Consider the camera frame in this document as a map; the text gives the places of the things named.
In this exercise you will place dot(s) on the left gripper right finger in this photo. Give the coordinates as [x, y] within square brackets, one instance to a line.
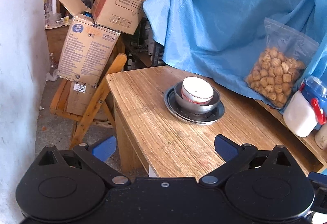
[236, 157]

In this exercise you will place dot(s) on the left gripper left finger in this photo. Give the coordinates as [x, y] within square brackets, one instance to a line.
[93, 157]

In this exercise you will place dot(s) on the steel plate with sticker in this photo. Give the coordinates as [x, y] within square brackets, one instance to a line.
[170, 102]

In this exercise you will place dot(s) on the steel bowl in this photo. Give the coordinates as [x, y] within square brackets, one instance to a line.
[193, 107]

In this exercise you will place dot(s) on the small white red-rimmed bowl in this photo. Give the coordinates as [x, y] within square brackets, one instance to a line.
[196, 90]

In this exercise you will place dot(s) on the wooden raised shelf board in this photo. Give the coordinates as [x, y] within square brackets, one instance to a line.
[308, 142]

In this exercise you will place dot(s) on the wooden folding chair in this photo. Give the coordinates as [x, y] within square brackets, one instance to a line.
[82, 122]

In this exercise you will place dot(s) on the small patterned white jar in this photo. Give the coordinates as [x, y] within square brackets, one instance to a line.
[321, 137]

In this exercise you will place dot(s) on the plastic bag of biscuits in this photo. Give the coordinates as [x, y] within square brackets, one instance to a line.
[281, 63]

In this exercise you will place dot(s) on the cardboard box V2287-B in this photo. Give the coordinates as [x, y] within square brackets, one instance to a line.
[87, 47]

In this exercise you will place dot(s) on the blue cloth cover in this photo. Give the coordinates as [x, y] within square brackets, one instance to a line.
[221, 39]

